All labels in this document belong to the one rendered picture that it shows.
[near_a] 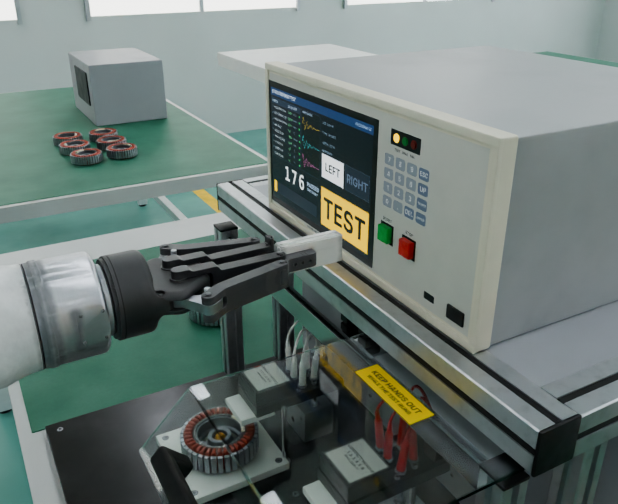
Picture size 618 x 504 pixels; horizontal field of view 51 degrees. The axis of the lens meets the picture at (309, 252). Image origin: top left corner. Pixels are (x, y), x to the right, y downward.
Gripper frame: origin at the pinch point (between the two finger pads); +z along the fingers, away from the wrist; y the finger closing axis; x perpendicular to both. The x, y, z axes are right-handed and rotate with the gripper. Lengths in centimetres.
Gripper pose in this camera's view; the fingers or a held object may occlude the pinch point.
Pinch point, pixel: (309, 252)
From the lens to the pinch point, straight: 65.4
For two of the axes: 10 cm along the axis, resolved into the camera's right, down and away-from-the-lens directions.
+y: 4.9, 3.7, -7.9
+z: 8.7, -2.0, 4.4
